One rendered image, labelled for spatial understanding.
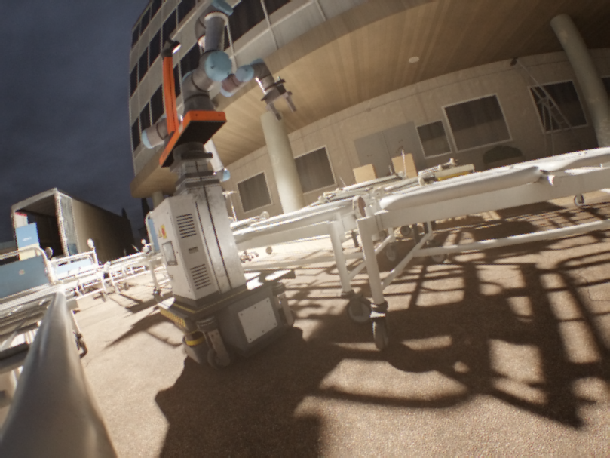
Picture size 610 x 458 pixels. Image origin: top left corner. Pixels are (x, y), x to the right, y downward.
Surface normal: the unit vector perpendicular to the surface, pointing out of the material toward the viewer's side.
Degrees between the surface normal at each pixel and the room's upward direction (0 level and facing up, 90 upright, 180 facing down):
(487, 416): 0
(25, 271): 90
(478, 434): 0
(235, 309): 90
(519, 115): 90
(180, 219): 90
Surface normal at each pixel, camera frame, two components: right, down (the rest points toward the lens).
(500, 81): -0.54, 0.19
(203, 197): 0.73, -0.15
